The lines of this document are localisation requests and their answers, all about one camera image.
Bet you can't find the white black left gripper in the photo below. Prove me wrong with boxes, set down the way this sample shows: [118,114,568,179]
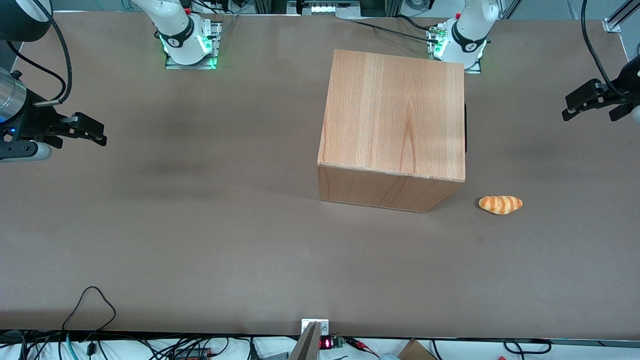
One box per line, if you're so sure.
[562,55,640,122]

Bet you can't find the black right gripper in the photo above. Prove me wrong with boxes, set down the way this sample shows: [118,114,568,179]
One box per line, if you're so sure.
[0,97,108,150]

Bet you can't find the wooden drawer cabinet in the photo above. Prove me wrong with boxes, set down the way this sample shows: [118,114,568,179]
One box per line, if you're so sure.
[317,48,467,214]

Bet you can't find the orange toy croissant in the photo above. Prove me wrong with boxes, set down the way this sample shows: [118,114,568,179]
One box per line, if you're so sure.
[478,195,524,216]

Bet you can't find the white lit power device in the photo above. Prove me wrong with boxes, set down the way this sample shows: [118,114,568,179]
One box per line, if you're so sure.
[297,0,362,17]

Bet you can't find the brown cardboard piece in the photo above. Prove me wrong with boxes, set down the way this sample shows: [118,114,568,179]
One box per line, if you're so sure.
[397,339,437,360]

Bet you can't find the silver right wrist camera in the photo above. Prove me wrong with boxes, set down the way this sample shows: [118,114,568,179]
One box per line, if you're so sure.
[0,141,53,162]

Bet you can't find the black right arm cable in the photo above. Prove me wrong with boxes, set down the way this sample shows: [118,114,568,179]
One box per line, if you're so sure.
[5,12,74,107]

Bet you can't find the aluminium frame profile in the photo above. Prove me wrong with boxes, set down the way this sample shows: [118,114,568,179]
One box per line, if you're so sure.
[602,0,640,34]

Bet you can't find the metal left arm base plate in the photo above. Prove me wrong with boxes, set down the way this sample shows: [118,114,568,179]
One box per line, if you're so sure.
[426,25,484,75]

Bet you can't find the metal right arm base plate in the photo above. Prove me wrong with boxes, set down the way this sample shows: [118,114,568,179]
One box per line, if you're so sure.
[164,20,223,70]

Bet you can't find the black looped cable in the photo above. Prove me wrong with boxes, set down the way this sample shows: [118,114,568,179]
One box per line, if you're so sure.
[61,285,117,351]

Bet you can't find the black cable on table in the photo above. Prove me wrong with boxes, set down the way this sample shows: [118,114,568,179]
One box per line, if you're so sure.
[347,15,442,43]

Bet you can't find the black coiled cable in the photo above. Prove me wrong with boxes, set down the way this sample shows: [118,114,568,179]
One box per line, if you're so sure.
[503,338,553,355]

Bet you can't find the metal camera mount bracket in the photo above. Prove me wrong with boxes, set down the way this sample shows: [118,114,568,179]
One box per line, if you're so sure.
[289,318,330,360]

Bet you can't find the red clip lead wires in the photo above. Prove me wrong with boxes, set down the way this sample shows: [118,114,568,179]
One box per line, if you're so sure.
[346,337,380,358]

